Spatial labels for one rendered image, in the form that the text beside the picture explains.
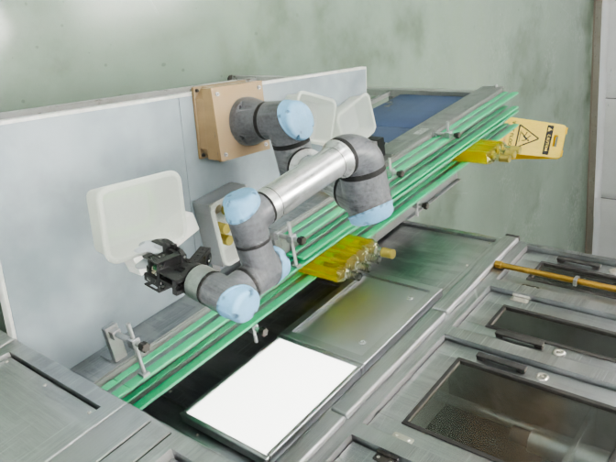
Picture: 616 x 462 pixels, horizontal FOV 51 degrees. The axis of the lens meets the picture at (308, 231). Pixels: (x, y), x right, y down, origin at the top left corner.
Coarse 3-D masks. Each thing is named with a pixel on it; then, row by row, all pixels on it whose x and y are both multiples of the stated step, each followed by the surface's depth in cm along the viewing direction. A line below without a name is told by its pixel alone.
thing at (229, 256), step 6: (222, 198) 200; (216, 204) 198; (222, 204) 209; (216, 216) 208; (222, 216) 210; (216, 222) 199; (222, 222) 211; (216, 228) 200; (216, 234) 200; (228, 234) 214; (222, 246) 202; (228, 246) 215; (234, 246) 216; (222, 252) 203; (228, 252) 212; (234, 252) 212; (222, 258) 204; (228, 258) 209; (234, 258) 208; (228, 264) 206
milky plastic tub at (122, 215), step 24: (96, 192) 137; (120, 192) 146; (144, 192) 151; (168, 192) 153; (96, 216) 138; (120, 216) 147; (144, 216) 152; (168, 216) 155; (96, 240) 141; (120, 240) 148; (144, 240) 150
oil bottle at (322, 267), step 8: (320, 256) 222; (312, 264) 219; (320, 264) 217; (328, 264) 216; (336, 264) 215; (344, 264) 215; (304, 272) 224; (312, 272) 221; (320, 272) 218; (328, 272) 216; (336, 272) 213; (344, 272) 213; (336, 280) 215; (344, 280) 214
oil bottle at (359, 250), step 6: (336, 246) 226; (342, 246) 226; (348, 246) 225; (354, 246) 224; (360, 246) 223; (348, 252) 222; (354, 252) 221; (360, 252) 220; (366, 252) 221; (360, 258) 220
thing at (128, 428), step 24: (96, 432) 127; (120, 432) 126; (144, 432) 125; (168, 432) 124; (72, 456) 121; (96, 456) 120; (120, 456) 119; (144, 456) 118; (168, 456) 119; (192, 456) 117; (216, 456) 116
